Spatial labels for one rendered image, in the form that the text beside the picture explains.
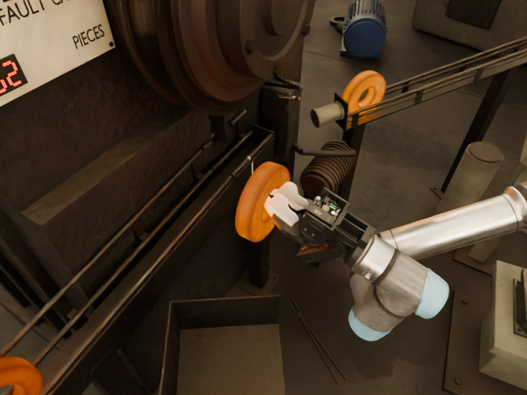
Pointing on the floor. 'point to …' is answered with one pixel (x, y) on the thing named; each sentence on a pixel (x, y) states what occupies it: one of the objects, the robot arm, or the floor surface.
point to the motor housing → (326, 173)
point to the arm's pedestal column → (477, 353)
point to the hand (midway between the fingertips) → (264, 195)
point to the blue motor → (364, 30)
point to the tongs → (315, 342)
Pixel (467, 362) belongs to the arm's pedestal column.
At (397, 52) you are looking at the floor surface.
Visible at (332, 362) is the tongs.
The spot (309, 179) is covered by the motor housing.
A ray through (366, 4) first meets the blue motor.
